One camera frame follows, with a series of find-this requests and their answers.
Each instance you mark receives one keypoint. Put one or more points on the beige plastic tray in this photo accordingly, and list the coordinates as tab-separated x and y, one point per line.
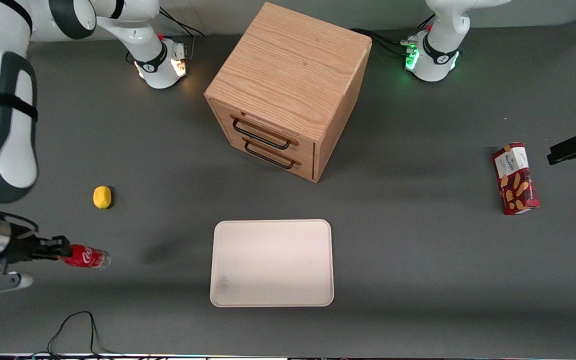
272	262

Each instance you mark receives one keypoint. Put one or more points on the red shortbread biscuit box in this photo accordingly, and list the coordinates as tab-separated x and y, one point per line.
515	177

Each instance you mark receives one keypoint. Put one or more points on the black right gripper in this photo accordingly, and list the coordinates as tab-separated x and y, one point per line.
22	248

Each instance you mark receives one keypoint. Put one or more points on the small red coke bottle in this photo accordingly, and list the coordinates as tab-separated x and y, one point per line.
85	256

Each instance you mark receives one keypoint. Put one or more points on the yellow lemon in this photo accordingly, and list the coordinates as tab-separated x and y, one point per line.
102	197

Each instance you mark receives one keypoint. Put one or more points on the wooden two-drawer cabinet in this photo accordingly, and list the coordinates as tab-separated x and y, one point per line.
293	65

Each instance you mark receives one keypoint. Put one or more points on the wooden drawer front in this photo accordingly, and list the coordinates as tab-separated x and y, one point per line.
268	127
303	167

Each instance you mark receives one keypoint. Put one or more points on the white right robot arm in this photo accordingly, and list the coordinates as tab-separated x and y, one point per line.
15	150

